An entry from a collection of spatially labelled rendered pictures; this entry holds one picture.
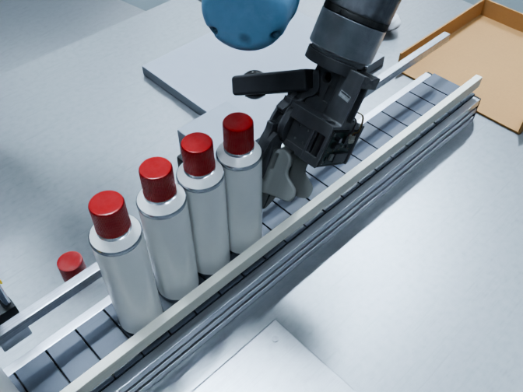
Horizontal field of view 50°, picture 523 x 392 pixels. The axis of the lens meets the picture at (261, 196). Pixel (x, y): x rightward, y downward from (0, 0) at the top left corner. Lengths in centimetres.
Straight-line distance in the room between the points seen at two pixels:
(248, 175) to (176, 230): 10
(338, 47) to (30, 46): 79
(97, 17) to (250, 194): 77
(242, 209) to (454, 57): 67
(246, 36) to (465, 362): 47
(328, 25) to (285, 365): 37
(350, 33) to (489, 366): 43
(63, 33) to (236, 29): 83
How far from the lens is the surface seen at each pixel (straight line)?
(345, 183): 77
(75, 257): 78
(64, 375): 68
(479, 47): 125
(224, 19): 49
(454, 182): 93
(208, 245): 65
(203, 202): 60
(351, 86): 62
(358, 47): 61
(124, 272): 57
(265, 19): 48
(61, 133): 102
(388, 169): 85
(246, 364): 65
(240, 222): 67
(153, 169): 55
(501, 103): 111
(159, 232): 58
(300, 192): 70
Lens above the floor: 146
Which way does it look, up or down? 48 degrees down
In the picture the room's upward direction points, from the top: straight up
